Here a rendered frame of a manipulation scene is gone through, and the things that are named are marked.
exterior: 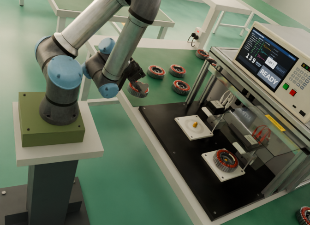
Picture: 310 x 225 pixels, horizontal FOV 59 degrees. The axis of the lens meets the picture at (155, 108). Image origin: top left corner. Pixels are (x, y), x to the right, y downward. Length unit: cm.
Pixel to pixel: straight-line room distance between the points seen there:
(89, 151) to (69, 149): 8
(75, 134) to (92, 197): 85
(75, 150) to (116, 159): 103
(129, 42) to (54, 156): 50
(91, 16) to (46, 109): 38
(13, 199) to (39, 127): 84
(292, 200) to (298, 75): 58
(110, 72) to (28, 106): 35
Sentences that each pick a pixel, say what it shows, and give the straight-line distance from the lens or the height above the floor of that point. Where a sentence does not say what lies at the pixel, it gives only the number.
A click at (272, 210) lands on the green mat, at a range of 133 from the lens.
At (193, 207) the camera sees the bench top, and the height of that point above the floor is 75.
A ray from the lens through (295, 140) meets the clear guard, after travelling 116.
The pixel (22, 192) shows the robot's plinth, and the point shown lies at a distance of 188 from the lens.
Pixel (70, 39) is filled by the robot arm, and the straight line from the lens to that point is 108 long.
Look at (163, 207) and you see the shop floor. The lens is 200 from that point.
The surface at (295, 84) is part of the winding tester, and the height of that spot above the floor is 121.
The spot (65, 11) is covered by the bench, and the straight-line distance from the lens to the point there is 226.
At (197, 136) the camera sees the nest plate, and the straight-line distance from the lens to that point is 134.
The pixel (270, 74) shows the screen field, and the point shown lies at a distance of 125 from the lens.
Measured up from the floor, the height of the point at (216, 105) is 92.
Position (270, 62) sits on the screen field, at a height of 122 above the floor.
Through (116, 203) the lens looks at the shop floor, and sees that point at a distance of 191.
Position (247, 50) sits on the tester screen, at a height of 120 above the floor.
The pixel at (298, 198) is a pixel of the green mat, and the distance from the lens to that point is 148.
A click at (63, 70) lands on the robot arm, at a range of 99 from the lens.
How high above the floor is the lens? 159
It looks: 36 degrees down
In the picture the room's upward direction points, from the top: 22 degrees clockwise
